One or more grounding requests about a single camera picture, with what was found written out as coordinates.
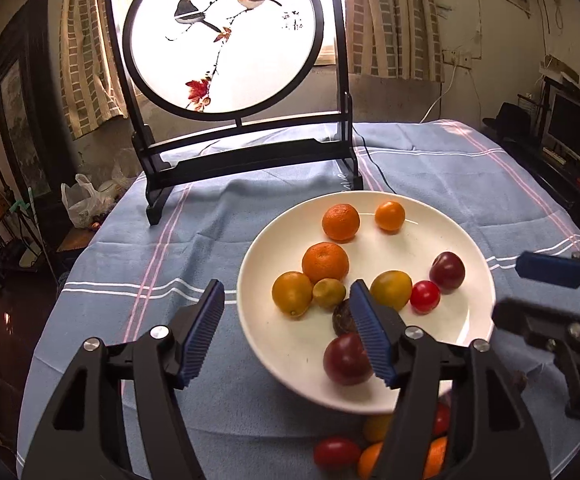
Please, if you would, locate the small green yellow fruit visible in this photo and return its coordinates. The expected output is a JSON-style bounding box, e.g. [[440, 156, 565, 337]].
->
[[312, 278, 347, 310]]

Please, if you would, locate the bird painting table screen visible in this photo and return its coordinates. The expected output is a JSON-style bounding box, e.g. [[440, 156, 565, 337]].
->
[[104, 0, 365, 226]]

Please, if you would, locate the dark brown passion fruit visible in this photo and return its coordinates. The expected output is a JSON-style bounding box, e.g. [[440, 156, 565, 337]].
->
[[332, 299, 363, 337]]

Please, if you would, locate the yellow round fruit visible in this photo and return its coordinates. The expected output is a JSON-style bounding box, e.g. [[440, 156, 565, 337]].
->
[[370, 270, 413, 312]]

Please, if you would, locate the brick pattern curtain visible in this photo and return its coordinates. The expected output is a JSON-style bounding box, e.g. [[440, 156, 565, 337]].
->
[[60, 0, 136, 141], [345, 0, 446, 82]]

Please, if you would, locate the yellow orange citrus fruit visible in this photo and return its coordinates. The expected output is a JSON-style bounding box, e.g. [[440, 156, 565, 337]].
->
[[272, 271, 313, 318]]

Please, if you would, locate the white plastic bag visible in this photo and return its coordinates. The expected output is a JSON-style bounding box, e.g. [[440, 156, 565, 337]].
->
[[61, 174, 116, 229]]

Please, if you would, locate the clear plastic bag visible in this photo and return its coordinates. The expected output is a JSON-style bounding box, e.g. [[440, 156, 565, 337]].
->
[[112, 160, 141, 192]]

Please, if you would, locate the black hat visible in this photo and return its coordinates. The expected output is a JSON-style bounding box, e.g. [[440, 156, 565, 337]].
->
[[482, 102, 534, 137]]

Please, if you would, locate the black cable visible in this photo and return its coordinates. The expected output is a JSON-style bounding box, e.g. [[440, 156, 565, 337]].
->
[[352, 132, 397, 194]]

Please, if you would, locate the computer monitor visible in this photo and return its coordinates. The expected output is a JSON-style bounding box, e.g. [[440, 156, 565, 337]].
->
[[540, 77, 580, 172]]

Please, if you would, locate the red cherry tomato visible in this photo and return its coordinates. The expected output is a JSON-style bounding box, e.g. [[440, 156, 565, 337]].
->
[[410, 280, 441, 315]]

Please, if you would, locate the small wooden side table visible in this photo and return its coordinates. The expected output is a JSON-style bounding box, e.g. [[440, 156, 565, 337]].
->
[[57, 227, 96, 254]]

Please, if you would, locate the wall socket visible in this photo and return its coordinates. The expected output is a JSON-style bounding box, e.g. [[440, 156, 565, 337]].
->
[[442, 49, 474, 67]]

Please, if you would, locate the blue striped tablecloth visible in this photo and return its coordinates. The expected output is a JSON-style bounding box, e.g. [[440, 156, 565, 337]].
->
[[17, 120, 580, 480]]

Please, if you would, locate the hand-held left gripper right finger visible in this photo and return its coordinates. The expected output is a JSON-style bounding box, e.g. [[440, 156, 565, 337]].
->
[[349, 279, 553, 480]]

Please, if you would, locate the dark framed painting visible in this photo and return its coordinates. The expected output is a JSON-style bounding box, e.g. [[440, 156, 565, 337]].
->
[[0, 0, 78, 211]]

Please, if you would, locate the small orange kumquat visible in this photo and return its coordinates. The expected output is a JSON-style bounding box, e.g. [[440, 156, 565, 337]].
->
[[374, 201, 406, 232]]

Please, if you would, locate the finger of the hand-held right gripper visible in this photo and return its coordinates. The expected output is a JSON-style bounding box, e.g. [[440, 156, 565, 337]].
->
[[492, 296, 580, 421], [516, 242, 580, 296]]

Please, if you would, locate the white power cable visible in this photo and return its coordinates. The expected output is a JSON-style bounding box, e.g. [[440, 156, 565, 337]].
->
[[420, 62, 459, 124]]

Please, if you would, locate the dark red plum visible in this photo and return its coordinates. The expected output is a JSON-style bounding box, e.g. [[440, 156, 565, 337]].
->
[[323, 333, 375, 386], [429, 252, 466, 294]]

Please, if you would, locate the white round plate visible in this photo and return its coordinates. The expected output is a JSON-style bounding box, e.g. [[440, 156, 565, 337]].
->
[[237, 191, 497, 415]]

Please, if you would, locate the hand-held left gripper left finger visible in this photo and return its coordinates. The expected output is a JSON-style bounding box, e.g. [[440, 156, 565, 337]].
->
[[22, 279, 227, 480]]

